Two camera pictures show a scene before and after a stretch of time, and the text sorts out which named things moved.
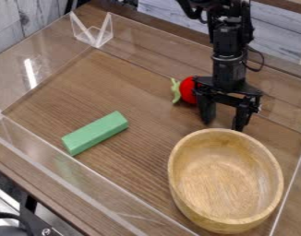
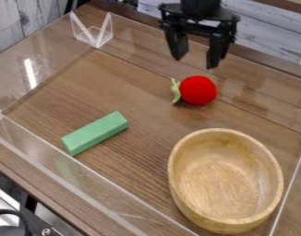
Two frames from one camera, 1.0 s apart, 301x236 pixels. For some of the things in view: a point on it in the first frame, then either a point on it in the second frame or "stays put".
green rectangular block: x=102 y=128 stays put
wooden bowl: x=226 y=179 stays put
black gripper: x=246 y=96 → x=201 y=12
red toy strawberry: x=182 y=88 stays put
